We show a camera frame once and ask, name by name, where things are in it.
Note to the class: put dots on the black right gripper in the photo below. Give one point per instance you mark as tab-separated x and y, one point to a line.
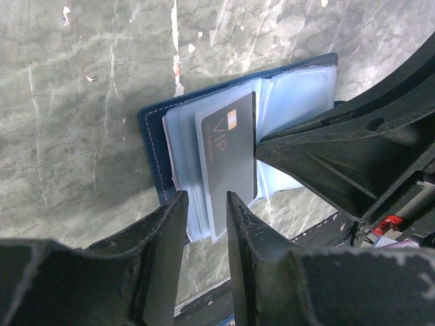
371	158

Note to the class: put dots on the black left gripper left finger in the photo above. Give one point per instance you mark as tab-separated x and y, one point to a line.
151	250

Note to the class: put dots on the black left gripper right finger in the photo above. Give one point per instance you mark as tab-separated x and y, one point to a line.
261	270

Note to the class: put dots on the blue leather card holder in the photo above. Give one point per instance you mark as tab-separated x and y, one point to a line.
285	96

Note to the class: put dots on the black VIP credit card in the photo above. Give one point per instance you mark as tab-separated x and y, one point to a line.
226	133

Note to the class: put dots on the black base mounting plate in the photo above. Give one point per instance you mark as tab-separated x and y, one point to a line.
216	306

